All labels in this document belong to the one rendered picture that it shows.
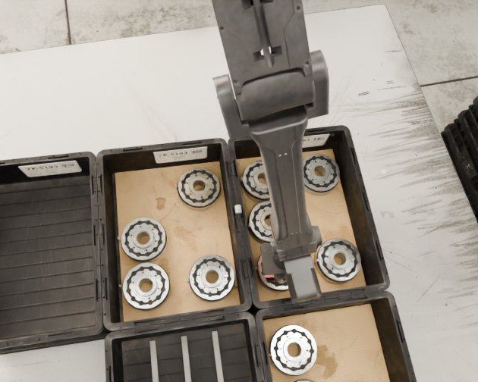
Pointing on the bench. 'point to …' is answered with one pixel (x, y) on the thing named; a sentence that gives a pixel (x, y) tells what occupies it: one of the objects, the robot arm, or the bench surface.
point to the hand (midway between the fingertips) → (280, 265)
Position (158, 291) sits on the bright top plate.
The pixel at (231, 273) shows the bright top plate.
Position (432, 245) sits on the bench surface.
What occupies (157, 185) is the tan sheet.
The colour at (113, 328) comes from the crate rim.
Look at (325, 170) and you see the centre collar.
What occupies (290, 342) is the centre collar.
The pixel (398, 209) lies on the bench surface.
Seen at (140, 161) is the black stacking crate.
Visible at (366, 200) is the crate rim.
